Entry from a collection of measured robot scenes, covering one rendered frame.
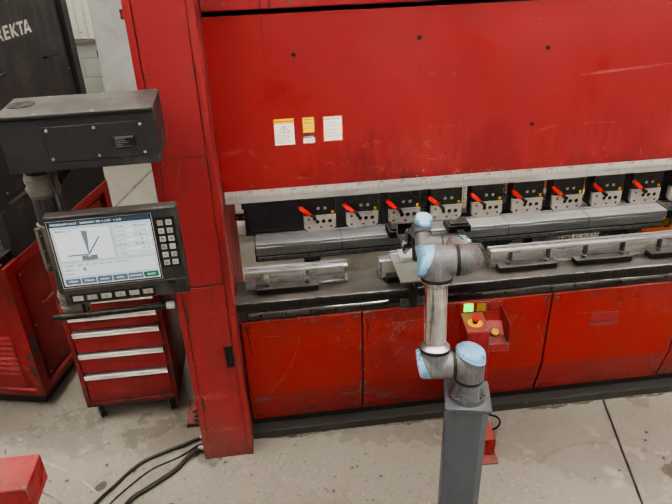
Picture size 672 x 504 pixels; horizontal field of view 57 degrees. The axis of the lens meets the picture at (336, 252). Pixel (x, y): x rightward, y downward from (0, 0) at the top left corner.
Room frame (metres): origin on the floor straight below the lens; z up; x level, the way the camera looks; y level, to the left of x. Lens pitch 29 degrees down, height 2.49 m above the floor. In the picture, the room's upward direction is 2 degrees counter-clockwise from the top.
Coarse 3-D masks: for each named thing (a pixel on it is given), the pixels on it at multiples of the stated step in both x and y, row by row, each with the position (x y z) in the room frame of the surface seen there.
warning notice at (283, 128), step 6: (276, 120) 2.59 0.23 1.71; (282, 120) 2.59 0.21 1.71; (288, 120) 2.60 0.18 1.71; (276, 126) 2.59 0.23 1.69; (282, 126) 2.59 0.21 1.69; (288, 126) 2.60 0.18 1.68; (276, 132) 2.59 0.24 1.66; (282, 132) 2.59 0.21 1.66; (288, 132) 2.60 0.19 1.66; (276, 138) 2.59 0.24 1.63; (282, 138) 2.59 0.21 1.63; (288, 138) 2.60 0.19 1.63; (294, 138) 2.60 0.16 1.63; (276, 144) 2.59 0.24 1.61; (282, 144) 2.59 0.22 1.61; (288, 144) 2.60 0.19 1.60
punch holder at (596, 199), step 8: (592, 176) 2.77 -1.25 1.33; (600, 176) 2.75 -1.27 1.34; (608, 176) 2.75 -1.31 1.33; (616, 176) 2.76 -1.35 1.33; (624, 176) 2.76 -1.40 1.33; (600, 184) 2.75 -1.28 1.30; (608, 184) 2.76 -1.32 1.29; (616, 184) 2.76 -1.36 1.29; (584, 192) 2.83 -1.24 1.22; (592, 192) 2.75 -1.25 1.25; (600, 192) 2.75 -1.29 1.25; (608, 192) 2.75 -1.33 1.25; (616, 192) 2.76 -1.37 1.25; (584, 200) 2.81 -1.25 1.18; (592, 200) 2.75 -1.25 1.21; (600, 200) 2.75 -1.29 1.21; (608, 200) 2.75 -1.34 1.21; (616, 200) 2.76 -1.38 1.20
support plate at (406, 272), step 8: (392, 256) 2.64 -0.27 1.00; (400, 264) 2.56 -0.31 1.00; (408, 264) 2.56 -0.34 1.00; (416, 264) 2.56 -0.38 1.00; (400, 272) 2.49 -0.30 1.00; (408, 272) 2.49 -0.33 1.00; (416, 272) 2.48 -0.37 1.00; (400, 280) 2.42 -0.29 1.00; (408, 280) 2.42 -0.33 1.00; (416, 280) 2.41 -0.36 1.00
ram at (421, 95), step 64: (512, 0) 2.73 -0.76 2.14; (576, 0) 2.73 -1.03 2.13; (640, 0) 2.76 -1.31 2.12; (256, 64) 2.59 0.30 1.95; (320, 64) 2.61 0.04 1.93; (384, 64) 2.64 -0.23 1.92; (448, 64) 2.67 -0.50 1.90; (512, 64) 2.70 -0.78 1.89; (576, 64) 2.73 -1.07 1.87; (640, 64) 2.76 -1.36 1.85; (256, 128) 2.58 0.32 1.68; (320, 128) 2.61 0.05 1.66; (384, 128) 2.64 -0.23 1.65; (448, 128) 2.67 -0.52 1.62; (512, 128) 2.70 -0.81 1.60; (576, 128) 2.74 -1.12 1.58; (640, 128) 2.77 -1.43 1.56; (320, 192) 2.61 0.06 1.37; (384, 192) 2.64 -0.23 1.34
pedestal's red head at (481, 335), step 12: (468, 312) 2.46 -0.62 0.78; (480, 312) 2.46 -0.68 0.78; (504, 312) 2.41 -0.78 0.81; (492, 324) 2.41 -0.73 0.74; (504, 324) 2.39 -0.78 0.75; (468, 336) 2.30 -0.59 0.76; (480, 336) 2.30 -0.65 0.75; (492, 336) 2.36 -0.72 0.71; (504, 336) 2.36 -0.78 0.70; (492, 348) 2.31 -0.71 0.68; (504, 348) 2.31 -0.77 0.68
